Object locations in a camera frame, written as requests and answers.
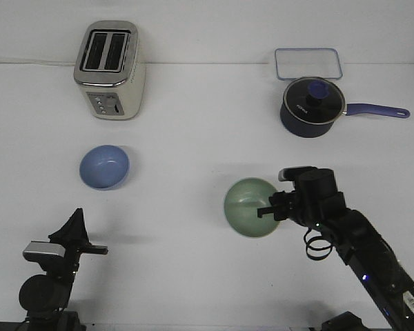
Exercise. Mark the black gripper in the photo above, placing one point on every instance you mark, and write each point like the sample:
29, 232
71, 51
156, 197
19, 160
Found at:
315, 199
73, 229

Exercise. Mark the green bowl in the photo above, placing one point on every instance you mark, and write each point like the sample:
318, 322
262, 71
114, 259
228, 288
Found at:
241, 203

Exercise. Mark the blue bowl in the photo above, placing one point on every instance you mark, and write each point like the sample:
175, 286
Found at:
104, 167

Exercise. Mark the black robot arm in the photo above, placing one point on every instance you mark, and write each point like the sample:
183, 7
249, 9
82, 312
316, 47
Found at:
45, 297
362, 248

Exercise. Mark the dark blue saucepan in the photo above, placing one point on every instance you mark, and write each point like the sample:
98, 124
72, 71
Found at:
307, 130

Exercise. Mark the glass pot lid blue knob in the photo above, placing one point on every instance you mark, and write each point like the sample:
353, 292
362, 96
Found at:
314, 100

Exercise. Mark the cream and silver toaster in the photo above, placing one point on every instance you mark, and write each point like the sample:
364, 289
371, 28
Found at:
110, 70

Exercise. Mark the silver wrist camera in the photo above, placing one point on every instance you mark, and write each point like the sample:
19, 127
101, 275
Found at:
37, 251
289, 174

